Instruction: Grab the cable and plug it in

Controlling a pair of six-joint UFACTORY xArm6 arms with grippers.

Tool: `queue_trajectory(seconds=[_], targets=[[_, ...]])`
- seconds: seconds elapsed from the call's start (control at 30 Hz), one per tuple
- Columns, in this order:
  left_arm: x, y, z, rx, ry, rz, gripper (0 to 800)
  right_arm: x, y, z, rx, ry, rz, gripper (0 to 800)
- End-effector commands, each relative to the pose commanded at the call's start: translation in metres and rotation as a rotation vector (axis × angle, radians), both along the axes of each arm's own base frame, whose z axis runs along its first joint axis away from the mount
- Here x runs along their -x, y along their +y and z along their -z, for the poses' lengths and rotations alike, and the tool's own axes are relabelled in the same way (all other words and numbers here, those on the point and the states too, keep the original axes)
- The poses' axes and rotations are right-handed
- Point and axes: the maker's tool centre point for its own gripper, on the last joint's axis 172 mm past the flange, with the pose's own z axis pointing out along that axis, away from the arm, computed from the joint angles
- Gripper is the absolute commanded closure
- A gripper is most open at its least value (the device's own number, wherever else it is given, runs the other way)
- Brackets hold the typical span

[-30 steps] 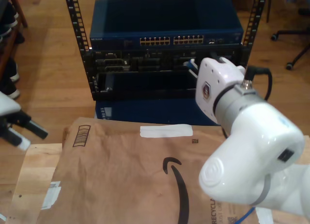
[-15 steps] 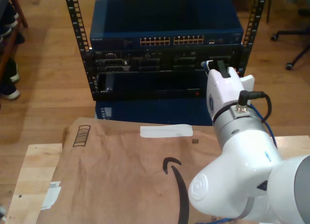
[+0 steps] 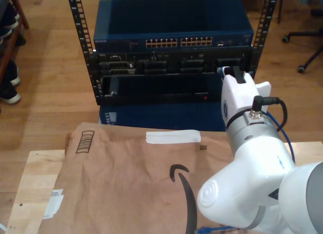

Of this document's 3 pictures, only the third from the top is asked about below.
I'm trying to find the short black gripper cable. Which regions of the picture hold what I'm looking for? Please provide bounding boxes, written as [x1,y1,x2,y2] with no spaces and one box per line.
[253,95,288,133]

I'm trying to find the black office chair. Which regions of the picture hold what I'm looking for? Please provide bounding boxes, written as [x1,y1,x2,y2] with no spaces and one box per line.
[282,9,323,73]

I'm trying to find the brown paper mailer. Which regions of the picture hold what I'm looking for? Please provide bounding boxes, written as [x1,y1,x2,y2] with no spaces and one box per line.
[44,122,264,234]

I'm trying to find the black rack frame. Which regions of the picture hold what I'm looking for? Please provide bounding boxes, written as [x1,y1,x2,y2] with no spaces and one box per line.
[66,0,281,106]

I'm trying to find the blue network switch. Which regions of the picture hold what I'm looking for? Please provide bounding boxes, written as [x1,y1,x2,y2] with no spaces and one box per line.
[93,0,254,52]

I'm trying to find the blue network cable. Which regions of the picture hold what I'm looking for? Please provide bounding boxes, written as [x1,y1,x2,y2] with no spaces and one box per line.
[196,66,296,234]

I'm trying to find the white tape patch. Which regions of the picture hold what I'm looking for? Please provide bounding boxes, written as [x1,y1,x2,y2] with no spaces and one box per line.
[42,195,65,219]

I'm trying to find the blue cabinet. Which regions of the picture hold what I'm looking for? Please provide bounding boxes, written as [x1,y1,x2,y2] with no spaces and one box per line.
[98,101,257,132]

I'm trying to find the dark navy shoe white sole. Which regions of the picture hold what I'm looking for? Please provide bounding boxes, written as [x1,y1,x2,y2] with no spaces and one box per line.
[5,3,20,26]
[0,83,22,105]
[0,23,13,39]
[5,63,21,87]

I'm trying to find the black rack server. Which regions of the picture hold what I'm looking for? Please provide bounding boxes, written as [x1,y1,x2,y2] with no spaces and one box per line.
[87,49,260,77]

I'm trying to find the long white tape strip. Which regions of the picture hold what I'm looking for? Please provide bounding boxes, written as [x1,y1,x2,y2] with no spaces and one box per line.
[145,129,202,145]

